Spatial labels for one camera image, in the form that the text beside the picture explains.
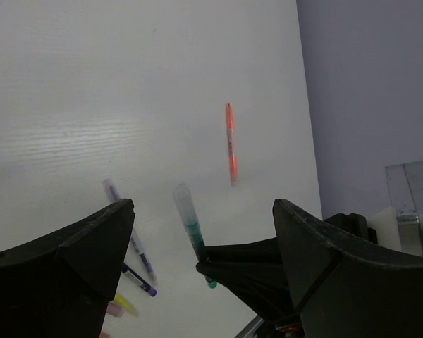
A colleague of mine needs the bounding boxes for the yellow highlighter pen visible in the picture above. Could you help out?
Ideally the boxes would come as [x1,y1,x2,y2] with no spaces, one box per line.
[114,293,138,317]

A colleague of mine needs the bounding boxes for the aluminium rail frame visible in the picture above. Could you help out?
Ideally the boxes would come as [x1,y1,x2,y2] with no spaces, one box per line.
[386,161,423,257]

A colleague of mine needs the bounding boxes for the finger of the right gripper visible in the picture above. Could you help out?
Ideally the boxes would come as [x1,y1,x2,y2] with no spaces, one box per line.
[196,261,293,320]
[206,238,282,264]

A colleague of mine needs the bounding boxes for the orange highlighter pen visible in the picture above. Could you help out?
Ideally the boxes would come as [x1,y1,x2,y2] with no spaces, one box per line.
[226,103,238,186]

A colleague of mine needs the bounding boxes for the pink highlighter pen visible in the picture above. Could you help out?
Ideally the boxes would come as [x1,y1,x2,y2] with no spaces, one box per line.
[106,303,125,318]

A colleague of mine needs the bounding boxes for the purple pen white label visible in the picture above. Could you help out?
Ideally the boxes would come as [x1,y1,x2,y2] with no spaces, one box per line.
[102,179,157,284]

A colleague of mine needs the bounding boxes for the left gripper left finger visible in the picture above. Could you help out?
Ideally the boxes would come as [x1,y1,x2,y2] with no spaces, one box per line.
[0,199,135,337]

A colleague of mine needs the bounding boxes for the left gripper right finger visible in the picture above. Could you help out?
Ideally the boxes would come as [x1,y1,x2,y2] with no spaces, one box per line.
[273,199,423,337]

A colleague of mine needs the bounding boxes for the dark purple gel pen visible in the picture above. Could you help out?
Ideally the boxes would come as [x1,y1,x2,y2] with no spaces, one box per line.
[122,263,157,297]

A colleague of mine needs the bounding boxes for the green gel pen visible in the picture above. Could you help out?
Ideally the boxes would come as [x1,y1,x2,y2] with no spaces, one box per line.
[173,182,219,290]

